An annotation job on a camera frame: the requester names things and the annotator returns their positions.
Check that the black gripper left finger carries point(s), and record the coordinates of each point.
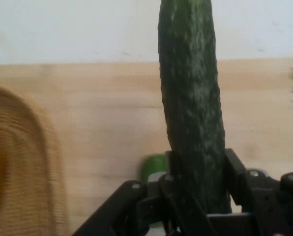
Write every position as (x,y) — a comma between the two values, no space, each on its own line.
(126,209)

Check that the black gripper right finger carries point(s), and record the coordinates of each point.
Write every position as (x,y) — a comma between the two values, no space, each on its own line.
(272,201)

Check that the dark green cucumber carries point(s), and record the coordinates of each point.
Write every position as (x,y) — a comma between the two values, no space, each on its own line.
(193,98)

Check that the green bell pepper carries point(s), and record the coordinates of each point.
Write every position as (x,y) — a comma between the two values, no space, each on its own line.
(154,168)

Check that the woven golden basket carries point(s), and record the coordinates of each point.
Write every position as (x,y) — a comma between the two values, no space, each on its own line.
(31,167)

